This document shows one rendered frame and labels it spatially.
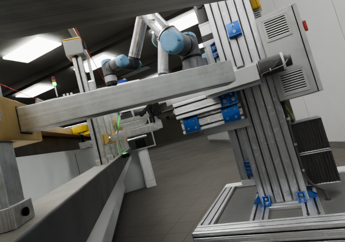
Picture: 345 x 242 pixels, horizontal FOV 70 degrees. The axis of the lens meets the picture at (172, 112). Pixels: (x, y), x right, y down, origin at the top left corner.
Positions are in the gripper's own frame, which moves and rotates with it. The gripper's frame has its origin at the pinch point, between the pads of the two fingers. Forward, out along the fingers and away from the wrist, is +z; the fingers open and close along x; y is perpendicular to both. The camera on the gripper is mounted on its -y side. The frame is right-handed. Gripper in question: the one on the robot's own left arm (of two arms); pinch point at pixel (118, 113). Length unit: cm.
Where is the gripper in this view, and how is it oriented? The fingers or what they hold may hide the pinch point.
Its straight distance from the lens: 162.6
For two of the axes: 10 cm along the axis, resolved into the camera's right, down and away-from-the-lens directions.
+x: 8.5, -1.9, 4.9
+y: 4.6, -2.0, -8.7
